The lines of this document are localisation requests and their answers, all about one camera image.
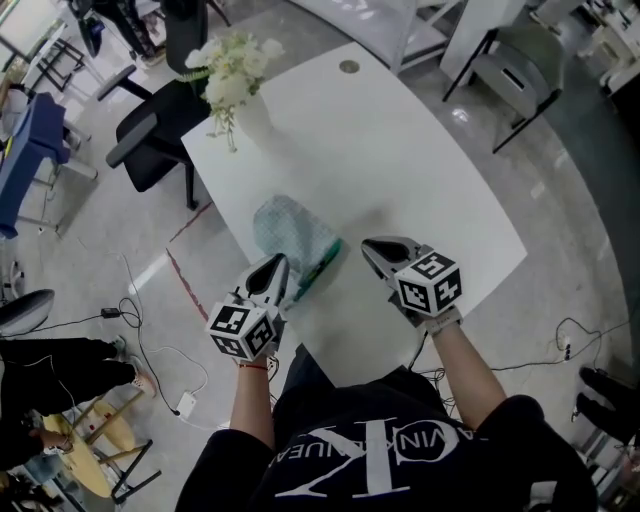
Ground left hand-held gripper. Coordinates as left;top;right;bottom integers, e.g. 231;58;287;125
204;252;292;362

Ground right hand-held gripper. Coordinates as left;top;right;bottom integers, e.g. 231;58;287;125
360;235;464;320

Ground light blue mesh pouch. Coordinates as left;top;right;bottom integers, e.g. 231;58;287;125
251;194;346;302

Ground person's left forearm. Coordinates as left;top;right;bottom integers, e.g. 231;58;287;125
230;360;277;449

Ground person's right forearm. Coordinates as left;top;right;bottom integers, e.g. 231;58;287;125
428;329;509;432

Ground white table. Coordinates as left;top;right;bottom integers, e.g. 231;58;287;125
180;40;530;389

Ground person's black trousers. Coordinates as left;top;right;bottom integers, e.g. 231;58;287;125
271;342;417;412

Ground white vase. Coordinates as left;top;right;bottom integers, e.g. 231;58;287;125
234;92;274;142

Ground black office chair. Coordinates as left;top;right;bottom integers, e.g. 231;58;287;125
105;0;212;212

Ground black printed t-shirt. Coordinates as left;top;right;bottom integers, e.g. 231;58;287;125
174;367;599;512

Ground white flower bouquet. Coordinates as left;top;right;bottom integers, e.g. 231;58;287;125
184;32;287;154

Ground grey chair with black legs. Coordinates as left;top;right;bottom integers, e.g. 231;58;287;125
441;22;566;154

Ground grey bowl-shaped seat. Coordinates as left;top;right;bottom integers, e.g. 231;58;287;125
0;288;57;338

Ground round wooden side table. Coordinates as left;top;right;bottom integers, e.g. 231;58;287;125
42;389;163;504

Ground blue cloth-covered stand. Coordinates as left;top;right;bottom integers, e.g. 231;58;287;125
0;92;72;239

